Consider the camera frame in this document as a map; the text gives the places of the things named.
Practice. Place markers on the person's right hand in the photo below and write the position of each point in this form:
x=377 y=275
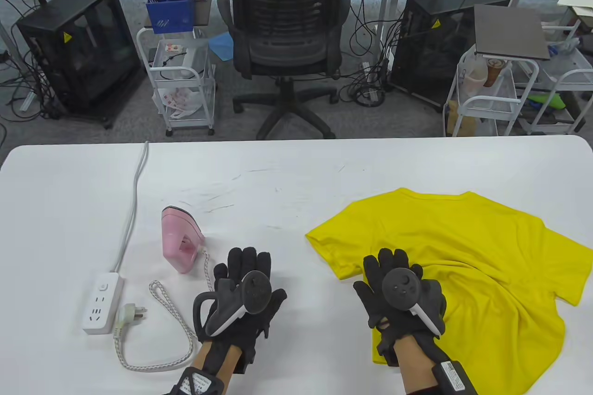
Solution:
x=384 y=265

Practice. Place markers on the person's left hand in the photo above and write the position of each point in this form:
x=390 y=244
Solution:
x=241 y=260

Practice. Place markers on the grey white controller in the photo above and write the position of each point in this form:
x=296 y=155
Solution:
x=257 y=291
x=403 y=286

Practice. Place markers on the pink electric iron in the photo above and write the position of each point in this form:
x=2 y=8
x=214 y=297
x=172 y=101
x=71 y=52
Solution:
x=173 y=237

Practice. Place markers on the yellow t-shirt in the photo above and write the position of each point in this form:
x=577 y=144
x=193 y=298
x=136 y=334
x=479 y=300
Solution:
x=486 y=237

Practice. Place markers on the person's right forearm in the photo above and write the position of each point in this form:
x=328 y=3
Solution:
x=417 y=362

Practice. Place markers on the black wrist sensor box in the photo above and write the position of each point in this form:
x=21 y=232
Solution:
x=456 y=379

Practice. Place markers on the brown paper bag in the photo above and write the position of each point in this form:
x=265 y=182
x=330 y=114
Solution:
x=463 y=124

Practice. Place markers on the white printed plastic bag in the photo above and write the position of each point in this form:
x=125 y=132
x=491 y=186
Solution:
x=178 y=98

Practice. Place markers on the white metal cart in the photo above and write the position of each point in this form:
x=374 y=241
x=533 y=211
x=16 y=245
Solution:
x=207 y=89
x=570 y=75
x=482 y=101

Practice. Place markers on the white table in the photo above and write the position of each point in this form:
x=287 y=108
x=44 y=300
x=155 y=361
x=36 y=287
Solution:
x=69 y=205

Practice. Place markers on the translucent plastic jug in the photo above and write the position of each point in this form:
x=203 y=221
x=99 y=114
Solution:
x=475 y=80

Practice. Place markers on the black computer case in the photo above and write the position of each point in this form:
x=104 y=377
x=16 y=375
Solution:
x=431 y=57
x=78 y=52

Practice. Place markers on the blue cloth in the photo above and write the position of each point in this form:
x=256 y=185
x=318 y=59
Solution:
x=220 y=45

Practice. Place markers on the brown coffee cup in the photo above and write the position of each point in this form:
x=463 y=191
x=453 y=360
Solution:
x=492 y=73

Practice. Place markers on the black mesh office chair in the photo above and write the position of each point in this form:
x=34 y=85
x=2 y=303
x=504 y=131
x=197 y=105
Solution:
x=287 y=43

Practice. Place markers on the green plastic item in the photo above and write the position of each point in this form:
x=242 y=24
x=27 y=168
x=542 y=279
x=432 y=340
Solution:
x=549 y=101

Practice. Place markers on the dark brown board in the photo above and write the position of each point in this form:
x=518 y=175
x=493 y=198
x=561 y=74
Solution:
x=509 y=29

